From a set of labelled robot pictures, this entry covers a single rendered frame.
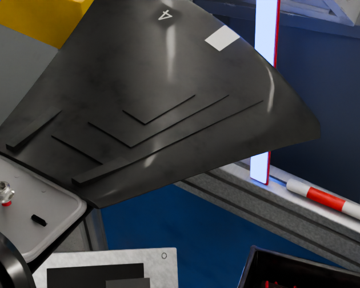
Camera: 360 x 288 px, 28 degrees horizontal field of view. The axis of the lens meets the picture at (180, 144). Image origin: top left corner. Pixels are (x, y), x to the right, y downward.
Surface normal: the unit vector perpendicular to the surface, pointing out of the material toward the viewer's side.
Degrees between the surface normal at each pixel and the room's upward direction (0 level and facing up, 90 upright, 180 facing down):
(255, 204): 90
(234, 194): 90
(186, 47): 16
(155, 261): 50
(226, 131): 21
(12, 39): 90
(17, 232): 7
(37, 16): 90
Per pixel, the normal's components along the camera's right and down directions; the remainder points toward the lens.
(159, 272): 0.60, -0.15
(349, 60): -0.33, 0.70
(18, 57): 0.83, 0.38
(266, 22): -0.56, 0.62
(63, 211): 0.02, -0.76
